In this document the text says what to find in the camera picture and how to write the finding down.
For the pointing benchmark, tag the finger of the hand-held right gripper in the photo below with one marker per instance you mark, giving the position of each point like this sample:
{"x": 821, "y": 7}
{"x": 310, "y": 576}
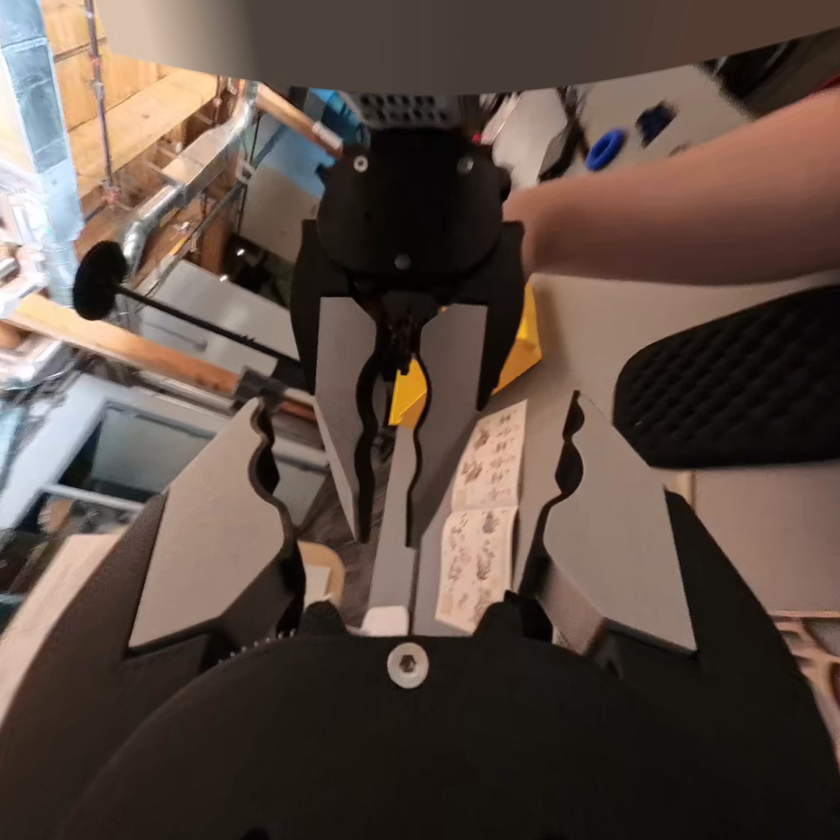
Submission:
{"x": 456, "y": 380}
{"x": 338, "y": 394}

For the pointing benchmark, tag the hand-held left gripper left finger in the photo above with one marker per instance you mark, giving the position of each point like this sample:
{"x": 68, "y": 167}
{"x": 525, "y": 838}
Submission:
{"x": 210, "y": 538}

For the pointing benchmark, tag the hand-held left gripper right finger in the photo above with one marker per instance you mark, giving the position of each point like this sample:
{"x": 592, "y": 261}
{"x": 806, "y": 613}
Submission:
{"x": 610, "y": 538}

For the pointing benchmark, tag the person's right forearm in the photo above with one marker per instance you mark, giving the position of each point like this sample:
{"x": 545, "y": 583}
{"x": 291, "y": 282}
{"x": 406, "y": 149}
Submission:
{"x": 656, "y": 223}

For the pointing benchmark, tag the laser-cut wooden parts sheet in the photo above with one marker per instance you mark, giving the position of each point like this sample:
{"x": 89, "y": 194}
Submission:
{"x": 804, "y": 640}

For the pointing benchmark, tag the yellow plastic bin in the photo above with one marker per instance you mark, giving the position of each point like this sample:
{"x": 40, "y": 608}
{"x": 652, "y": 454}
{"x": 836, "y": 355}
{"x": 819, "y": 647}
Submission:
{"x": 407, "y": 400}

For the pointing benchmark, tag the illustrated instruction booklet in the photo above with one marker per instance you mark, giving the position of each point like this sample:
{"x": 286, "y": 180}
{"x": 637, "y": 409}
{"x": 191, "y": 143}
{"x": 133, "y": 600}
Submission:
{"x": 482, "y": 538}

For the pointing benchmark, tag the printed instruction sheet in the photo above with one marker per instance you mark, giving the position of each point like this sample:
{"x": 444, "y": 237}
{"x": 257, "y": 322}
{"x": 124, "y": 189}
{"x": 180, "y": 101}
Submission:
{"x": 46, "y": 604}

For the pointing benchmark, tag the black textured wrist pad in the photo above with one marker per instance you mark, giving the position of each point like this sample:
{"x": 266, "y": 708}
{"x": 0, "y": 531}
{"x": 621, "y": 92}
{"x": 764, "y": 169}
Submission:
{"x": 722, "y": 387}

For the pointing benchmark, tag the wooden ceiling beam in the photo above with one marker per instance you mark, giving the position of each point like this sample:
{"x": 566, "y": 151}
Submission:
{"x": 131, "y": 348}

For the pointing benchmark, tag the grey metal bracket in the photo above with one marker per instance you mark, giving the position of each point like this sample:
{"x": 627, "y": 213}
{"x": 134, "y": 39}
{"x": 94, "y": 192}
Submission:
{"x": 256, "y": 387}

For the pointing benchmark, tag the silver spiral air duct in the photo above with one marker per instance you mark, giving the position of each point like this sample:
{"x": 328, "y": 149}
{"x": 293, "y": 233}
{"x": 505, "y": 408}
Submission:
{"x": 164, "y": 203}

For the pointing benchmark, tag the large rectangular silver duct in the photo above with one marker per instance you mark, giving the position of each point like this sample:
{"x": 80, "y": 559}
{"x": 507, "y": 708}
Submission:
{"x": 39, "y": 131}

